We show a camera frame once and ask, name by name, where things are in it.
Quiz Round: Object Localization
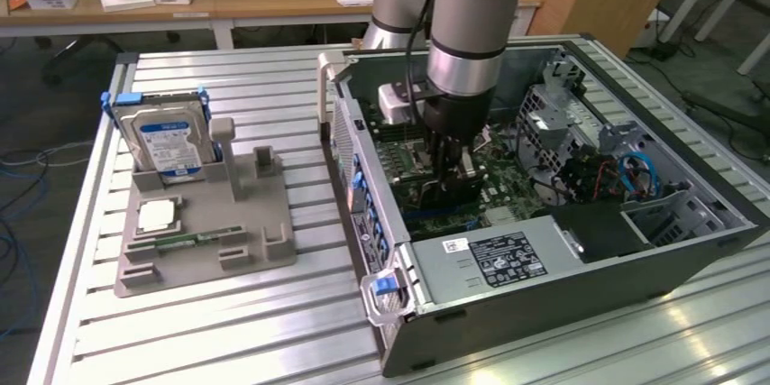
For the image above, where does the blue wire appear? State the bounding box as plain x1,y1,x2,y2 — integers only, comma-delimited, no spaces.
618,151,663,199

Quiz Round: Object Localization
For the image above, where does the green graphics card black cooler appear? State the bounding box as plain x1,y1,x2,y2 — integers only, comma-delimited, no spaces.
403,175,483,220

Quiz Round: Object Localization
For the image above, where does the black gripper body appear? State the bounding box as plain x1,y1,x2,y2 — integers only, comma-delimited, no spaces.
421,92,493,145

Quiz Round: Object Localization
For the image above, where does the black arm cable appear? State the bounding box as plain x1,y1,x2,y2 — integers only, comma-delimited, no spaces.
403,0,438,127

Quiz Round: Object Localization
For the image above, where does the red wire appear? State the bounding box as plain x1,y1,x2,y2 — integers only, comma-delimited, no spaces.
593,161,610,200

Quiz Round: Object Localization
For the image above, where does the green RAM stick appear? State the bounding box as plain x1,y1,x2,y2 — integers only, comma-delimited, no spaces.
128,231,246,251

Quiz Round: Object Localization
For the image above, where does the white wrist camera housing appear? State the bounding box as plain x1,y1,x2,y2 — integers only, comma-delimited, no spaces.
377,82,423,126

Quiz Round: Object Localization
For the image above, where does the silver CPU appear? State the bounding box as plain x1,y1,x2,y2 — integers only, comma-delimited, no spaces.
138,199,182,235

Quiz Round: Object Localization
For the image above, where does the white floor cable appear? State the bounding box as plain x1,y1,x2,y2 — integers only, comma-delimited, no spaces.
0,141,92,168

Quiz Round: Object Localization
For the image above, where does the hard disk with blue rails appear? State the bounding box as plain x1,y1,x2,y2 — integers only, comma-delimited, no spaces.
100,86,214,179

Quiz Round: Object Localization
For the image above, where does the black office chair base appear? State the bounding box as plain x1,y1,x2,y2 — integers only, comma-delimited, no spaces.
35,32,126,87

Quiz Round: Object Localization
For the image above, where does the perforated silver disk bay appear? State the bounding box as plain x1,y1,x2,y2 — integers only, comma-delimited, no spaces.
515,82,606,166

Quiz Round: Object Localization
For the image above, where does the grey power supply unit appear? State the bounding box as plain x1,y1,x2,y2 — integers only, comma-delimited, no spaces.
394,215,589,305

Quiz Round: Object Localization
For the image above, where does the open black PC case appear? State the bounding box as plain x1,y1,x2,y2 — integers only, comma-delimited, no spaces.
316,40,760,380

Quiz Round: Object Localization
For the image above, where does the black power adapter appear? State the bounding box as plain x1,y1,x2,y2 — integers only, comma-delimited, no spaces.
649,41,681,62

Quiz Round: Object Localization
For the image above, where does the white table frame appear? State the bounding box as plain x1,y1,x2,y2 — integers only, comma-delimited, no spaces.
658,0,770,75

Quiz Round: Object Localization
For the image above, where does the white device red button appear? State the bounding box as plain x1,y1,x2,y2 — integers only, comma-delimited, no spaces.
638,8,674,49

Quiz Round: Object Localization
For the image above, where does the blue floor cable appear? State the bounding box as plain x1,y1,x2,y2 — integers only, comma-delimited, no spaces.
0,163,54,336

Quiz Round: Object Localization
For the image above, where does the grey parts rack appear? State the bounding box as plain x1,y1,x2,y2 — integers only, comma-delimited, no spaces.
114,116,299,299

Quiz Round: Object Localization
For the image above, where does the metal socket cover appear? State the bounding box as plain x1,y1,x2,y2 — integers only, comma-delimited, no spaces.
479,125,501,154

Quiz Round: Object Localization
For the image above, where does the blue case latch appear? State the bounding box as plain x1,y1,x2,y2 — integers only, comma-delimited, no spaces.
373,277,402,299

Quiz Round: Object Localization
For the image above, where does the green motherboard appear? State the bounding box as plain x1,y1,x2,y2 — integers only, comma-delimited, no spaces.
361,105,555,242

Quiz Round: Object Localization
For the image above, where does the black floor stand base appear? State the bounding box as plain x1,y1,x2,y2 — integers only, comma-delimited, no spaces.
682,87,770,123

